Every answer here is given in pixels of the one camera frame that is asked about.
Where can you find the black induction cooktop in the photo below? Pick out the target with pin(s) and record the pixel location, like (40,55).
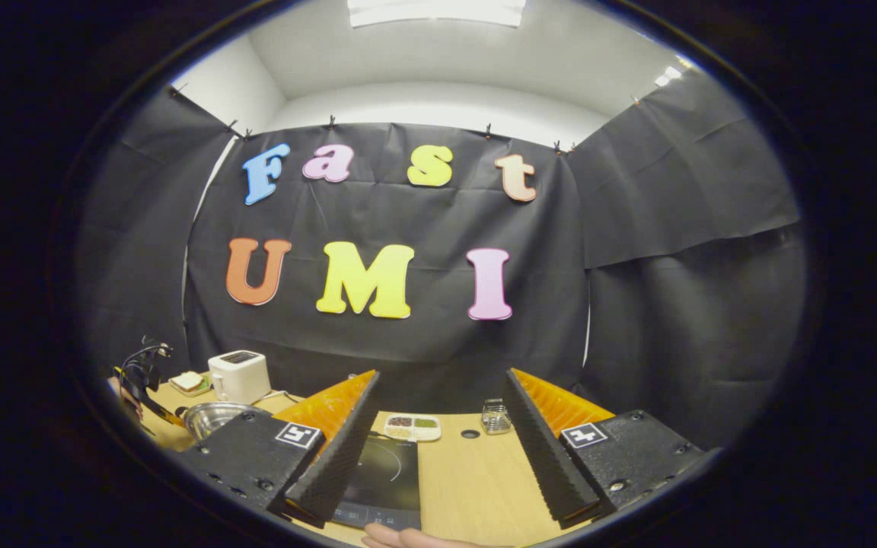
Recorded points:
(385,479)

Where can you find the white compartment seasoning tray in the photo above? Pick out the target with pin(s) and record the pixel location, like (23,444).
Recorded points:
(412,428)

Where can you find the large ceiling light panel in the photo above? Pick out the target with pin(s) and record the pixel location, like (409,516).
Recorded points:
(435,11)

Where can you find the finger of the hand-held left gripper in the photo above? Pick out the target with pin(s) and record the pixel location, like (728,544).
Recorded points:
(164,416)

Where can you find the sandwich with lettuce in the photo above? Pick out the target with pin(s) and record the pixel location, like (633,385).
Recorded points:
(187,380)

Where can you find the stainless steel pot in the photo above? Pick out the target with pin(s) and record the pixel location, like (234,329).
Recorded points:
(214,418)

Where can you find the small ceiling light panel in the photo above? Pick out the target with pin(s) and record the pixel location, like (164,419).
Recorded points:
(671,74)

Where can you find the small square glass plate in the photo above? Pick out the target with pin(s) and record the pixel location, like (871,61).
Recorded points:
(199,391)

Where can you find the black backdrop cloth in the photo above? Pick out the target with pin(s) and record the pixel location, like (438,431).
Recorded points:
(636,228)

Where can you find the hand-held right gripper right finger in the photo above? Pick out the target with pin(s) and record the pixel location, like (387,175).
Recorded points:
(549,457)

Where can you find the white toaster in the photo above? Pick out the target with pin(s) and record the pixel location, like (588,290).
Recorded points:
(239,378)

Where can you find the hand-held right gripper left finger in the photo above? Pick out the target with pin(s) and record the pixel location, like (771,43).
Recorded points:
(343,457)

